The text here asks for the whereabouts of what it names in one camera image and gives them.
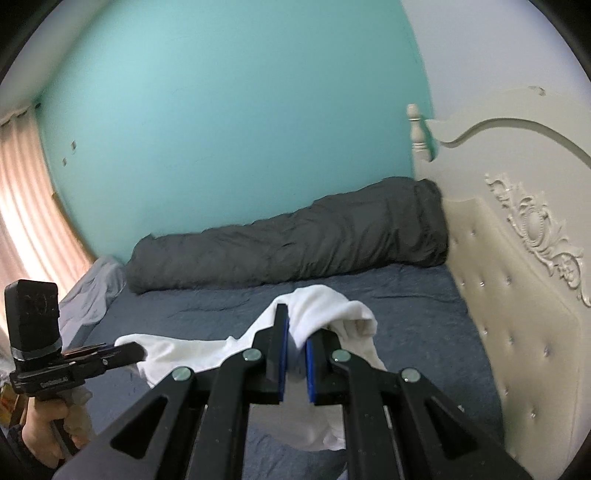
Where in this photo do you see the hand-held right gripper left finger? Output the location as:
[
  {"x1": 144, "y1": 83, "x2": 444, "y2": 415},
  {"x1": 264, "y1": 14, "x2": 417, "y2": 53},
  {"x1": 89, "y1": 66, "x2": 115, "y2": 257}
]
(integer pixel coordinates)
[{"x1": 55, "y1": 304, "x2": 291, "y2": 480}]

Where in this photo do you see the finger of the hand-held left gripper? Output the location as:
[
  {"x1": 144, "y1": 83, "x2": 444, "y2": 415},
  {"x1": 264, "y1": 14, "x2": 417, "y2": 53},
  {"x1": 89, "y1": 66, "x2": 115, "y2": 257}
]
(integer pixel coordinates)
[{"x1": 62, "y1": 342, "x2": 147, "y2": 370}]

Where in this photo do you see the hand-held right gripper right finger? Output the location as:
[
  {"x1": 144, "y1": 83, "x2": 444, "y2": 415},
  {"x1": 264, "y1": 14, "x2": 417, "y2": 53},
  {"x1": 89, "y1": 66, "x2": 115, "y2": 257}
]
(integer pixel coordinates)
[{"x1": 305, "y1": 330, "x2": 532, "y2": 480}]

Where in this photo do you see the white shirt with black trim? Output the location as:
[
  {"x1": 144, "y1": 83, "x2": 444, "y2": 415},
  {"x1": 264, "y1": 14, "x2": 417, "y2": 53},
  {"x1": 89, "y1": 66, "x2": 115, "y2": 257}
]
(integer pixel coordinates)
[{"x1": 67, "y1": 284, "x2": 387, "y2": 453}]

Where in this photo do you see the person's left hand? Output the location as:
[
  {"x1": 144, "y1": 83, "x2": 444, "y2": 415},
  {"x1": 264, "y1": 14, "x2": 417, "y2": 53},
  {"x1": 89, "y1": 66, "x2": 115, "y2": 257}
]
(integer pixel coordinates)
[{"x1": 23, "y1": 397, "x2": 96, "y2": 468}]

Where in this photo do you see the light grey blanket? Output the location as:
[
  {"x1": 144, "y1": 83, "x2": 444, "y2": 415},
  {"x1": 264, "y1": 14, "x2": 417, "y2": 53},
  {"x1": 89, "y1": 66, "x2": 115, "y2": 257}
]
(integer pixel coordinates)
[{"x1": 58, "y1": 255, "x2": 127, "y2": 352}]

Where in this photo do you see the pink curtain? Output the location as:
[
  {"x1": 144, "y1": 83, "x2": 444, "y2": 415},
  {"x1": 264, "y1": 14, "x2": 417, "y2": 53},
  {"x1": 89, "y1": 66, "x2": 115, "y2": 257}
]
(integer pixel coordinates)
[{"x1": 0, "y1": 108, "x2": 95, "y2": 324}]

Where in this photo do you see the blue patterned bed sheet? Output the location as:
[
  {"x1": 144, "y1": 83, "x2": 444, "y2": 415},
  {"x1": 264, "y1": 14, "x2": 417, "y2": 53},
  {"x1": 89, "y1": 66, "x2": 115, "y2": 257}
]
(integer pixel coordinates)
[{"x1": 60, "y1": 263, "x2": 509, "y2": 480}]

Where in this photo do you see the dark grey rolled duvet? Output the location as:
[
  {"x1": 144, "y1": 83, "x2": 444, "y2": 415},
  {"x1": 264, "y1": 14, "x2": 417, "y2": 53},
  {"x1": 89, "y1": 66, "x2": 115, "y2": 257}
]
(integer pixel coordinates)
[{"x1": 126, "y1": 178, "x2": 450, "y2": 295}]

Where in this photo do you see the cream tufted headboard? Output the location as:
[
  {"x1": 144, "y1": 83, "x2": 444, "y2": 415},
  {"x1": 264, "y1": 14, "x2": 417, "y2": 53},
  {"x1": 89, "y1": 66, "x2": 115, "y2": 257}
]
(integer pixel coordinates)
[{"x1": 405, "y1": 85, "x2": 591, "y2": 480}]

